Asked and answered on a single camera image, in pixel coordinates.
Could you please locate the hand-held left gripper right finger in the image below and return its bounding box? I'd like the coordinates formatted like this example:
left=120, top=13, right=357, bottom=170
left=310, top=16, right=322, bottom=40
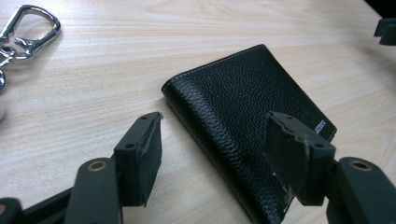
left=263, top=111, right=337, bottom=207

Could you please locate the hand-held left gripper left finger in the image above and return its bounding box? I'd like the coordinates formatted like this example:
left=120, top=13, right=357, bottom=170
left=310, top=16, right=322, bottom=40
left=113, top=111, right=163, bottom=208

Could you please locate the black leather wallet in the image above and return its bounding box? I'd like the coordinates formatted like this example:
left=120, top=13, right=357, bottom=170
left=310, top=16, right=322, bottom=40
left=161, top=43, right=338, bottom=224

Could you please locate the silver metal carabiner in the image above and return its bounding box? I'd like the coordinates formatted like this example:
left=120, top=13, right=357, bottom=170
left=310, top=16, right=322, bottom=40
left=0, top=4, right=63, bottom=61

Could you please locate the silver key ring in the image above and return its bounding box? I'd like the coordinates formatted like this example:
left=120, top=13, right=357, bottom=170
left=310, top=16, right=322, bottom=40
left=0, top=46, right=17, bottom=92

